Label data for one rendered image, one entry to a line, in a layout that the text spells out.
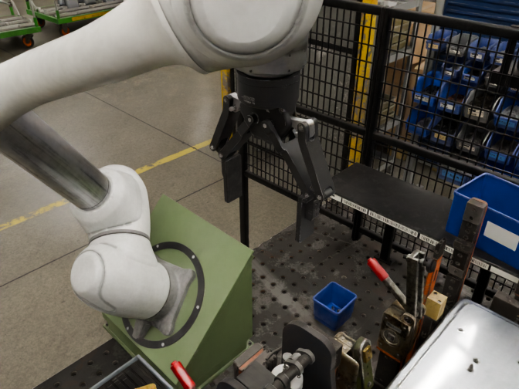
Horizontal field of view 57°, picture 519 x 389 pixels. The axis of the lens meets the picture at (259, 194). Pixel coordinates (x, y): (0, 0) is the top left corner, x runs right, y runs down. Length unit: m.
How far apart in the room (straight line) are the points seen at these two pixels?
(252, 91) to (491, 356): 0.83
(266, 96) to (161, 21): 0.21
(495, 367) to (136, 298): 0.81
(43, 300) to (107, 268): 1.70
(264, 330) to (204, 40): 1.26
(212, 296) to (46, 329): 1.53
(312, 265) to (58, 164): 1.00
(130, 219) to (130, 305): 0.21
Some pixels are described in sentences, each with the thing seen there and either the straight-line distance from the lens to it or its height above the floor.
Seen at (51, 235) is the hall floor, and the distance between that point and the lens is 3.28.
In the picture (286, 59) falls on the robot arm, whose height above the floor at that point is 1.69.
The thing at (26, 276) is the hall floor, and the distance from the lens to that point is 3.02.
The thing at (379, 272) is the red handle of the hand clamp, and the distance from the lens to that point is 1.10.
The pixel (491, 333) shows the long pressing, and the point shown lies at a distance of 1.23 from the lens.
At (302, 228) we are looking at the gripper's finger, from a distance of 0.62.
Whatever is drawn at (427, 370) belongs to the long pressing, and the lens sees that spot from 1.11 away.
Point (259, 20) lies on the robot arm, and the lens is 0.32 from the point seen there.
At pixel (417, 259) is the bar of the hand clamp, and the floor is 1.22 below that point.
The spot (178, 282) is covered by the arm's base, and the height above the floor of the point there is 0.96.
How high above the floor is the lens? 1.84
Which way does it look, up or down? 33 degrees down
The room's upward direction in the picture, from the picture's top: straight up
